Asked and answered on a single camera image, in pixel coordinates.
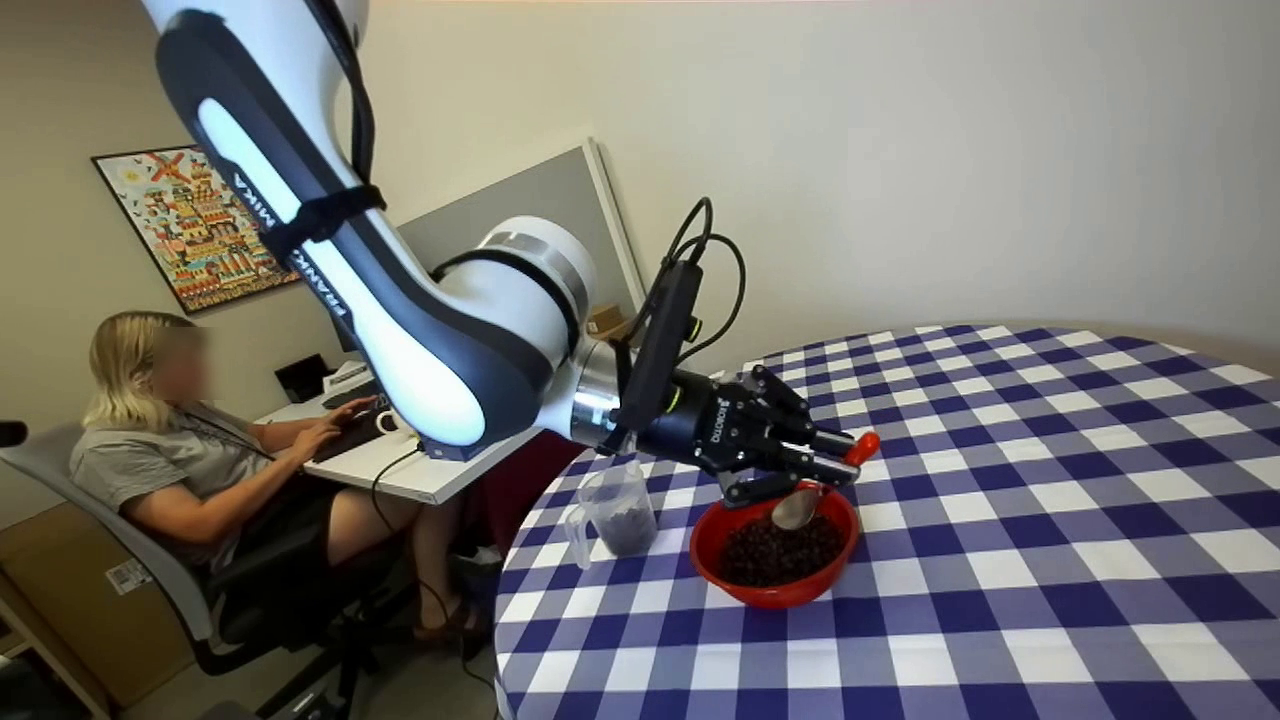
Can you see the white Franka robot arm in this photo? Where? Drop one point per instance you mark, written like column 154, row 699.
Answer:
column 400, row 307

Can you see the grey black office chair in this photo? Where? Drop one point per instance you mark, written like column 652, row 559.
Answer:
column 160, row 575

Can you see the white office desk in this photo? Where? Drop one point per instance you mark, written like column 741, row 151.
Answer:
column 385, row 471

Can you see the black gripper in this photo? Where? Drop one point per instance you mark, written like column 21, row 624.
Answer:
column 703, row 426

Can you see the red bowl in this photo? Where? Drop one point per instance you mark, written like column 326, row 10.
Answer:
column 705, row 562

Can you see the small black desk device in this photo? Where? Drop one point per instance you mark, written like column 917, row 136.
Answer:
column 302, row 376

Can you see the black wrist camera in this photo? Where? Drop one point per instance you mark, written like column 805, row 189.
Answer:
column 661, row 346

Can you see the large brown cardboard carton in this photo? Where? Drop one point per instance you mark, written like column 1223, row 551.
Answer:
column 80, row 613

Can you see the black keyboard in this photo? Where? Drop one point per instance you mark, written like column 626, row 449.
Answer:
column 345, row 434

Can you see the colourful framed poster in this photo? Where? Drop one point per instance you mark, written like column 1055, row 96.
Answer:
column 185, row 227

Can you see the blue white checkered tablecloth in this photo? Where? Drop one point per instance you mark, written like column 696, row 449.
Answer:
column 1002, row 534

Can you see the seated blonde woman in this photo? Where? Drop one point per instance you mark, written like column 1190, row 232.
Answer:
column 144, row 461

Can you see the dark beans pile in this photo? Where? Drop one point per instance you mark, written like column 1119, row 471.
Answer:
column 774, row 555

